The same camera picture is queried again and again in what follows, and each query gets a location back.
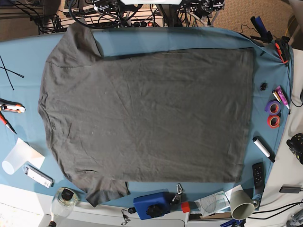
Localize black remote control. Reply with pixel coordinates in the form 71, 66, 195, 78
252, 162, 265, 191

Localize red handled tool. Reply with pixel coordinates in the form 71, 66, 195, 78
0, 112, 17, 134

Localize red cube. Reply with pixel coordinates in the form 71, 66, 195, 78
181, 201, 191, 213

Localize white rectangular device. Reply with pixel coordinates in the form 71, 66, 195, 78
22, 165, 53, 188

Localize blue box with black knob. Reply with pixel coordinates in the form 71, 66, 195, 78
133, 192, 171, 220

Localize blue table cloth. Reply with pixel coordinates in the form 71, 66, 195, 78
0, 28, 294, 199

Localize glass bottle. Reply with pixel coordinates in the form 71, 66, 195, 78
48, 187, 79, 227

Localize power strip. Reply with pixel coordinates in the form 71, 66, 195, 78
129, 21, 163, 27

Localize small battery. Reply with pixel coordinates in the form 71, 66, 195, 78
272, 90, 281, 102

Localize orange black clamp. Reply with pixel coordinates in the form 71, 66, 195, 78
275, 38, 289, 64

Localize white paper sheet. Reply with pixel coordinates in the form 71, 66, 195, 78
16, 138, 45, 169

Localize silver carabiner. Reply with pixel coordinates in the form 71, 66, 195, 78
176, 183, 183, 195

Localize blue black clamp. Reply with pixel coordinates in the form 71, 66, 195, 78
250, 16, 273, 44

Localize dark grey T-shirt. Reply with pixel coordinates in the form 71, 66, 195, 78
38, 23, 255, 206

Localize purple glue tube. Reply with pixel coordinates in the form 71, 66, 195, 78
275, 86, 290, 110

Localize translucent plastic cup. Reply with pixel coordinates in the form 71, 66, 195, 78
2, 138, 32, 175

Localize black dotted object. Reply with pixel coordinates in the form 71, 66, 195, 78
286, 133, 303, 164

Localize small black clip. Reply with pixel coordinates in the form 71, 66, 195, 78
260, 82, 267, 91

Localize paper sheets with drawing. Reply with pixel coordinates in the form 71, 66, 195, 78
194, 185, 243, 217

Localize grey-green mug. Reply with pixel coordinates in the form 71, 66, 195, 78
230, 190, 255, 220

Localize black zip tie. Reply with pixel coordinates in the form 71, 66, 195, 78
0, 56, 25, 91

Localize purple tape roll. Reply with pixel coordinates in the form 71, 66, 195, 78
265, 100, 281, 115

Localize red tape roll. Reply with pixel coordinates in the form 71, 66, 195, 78
267, 115, 280, 129

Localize orange white utility knife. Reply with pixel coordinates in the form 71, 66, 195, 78
0, 99, 26, 114

